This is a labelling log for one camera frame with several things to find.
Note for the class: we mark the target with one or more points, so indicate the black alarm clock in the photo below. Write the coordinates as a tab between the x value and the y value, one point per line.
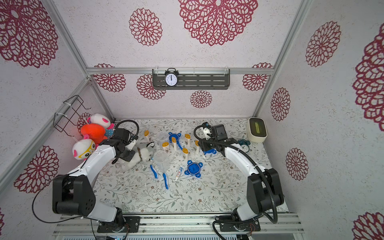
171	77

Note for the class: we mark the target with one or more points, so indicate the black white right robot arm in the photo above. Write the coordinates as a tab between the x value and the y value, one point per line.
264	190

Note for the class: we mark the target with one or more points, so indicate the clear plastic container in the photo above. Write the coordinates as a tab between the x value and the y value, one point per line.
162	161
161	138

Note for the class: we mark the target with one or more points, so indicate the yellow cap bottle back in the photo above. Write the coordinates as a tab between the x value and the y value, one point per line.
187	140

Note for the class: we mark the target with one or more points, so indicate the blue lid front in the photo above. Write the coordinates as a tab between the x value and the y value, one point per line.
193	169

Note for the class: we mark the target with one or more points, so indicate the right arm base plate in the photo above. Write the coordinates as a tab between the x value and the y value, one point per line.
227	224

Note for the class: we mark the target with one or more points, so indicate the white pink plush top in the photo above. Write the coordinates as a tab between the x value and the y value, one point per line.
100	120

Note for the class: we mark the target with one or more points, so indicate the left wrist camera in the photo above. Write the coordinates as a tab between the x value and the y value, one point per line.
131	145

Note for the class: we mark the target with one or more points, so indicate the blue toothbrush case back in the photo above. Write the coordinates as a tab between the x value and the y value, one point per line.
179	145

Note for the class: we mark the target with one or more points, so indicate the teal small object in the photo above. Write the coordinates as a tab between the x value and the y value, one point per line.
245	144

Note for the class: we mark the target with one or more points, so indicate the red orange plush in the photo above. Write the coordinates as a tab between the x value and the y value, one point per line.
94	132

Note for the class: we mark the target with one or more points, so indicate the cream box green window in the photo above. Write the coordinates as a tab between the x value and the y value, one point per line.
256	130

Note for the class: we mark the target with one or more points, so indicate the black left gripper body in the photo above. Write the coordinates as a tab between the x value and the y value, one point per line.
128	155

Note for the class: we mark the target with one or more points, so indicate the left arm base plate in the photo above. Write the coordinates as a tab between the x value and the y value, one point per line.
127	224

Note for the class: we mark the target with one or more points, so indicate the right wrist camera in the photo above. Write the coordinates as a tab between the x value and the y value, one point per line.
207	130

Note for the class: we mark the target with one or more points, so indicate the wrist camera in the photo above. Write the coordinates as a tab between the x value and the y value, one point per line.
207	130
131	145

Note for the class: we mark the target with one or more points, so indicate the black wire basket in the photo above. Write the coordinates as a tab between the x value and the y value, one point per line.
65	121

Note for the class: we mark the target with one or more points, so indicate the small toothpaste tube front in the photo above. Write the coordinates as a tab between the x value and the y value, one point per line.
180	171

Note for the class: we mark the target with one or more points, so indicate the white plush yellow glasses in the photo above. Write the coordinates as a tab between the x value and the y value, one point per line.
84	148

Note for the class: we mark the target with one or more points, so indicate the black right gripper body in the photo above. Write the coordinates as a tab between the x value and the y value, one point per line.
205	144

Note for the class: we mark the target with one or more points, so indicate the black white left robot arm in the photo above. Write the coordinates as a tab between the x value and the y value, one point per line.
72	193

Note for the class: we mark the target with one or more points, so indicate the small toothpaste tube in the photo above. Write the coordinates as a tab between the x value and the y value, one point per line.
202	155
180	171

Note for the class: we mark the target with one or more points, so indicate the grey wall shelf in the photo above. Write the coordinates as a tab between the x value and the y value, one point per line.
193	80

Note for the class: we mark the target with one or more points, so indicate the blue lid right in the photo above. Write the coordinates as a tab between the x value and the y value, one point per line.
211	151

